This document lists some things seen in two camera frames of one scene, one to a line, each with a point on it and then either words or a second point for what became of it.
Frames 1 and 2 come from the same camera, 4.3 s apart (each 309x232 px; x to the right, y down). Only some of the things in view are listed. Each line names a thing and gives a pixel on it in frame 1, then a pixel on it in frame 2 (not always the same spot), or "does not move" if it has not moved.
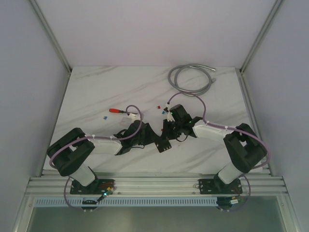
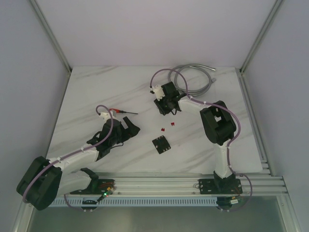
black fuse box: (162, 146) does not move
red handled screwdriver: (116, 110) does not move
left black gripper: (151, 135) -> (123, 131)
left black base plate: (98, 186) does not move
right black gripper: (166, 135) -> (158, 104)
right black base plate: (217, 186) does not move
